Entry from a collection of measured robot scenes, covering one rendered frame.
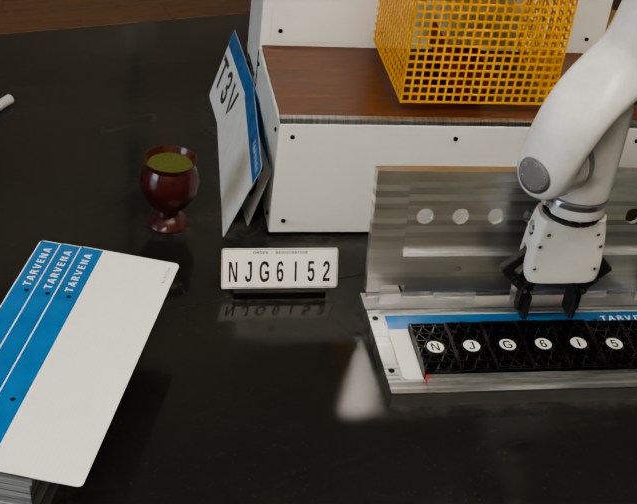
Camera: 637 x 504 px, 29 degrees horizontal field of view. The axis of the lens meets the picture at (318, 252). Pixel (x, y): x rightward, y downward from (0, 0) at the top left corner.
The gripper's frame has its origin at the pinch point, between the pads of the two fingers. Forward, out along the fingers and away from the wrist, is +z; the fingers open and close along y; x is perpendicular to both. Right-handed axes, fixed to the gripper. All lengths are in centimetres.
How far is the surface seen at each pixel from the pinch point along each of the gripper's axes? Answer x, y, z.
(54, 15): 95, -66, 4
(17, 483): -33, -69, -4
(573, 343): -7.4, 1.6, 1.0
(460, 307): 1.8, -11.3, 1.9
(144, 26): 90, -49, 4
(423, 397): -14.9, -20.3, 2.8
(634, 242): 5.3, 13.2, -6.1
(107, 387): -20, -59, -5
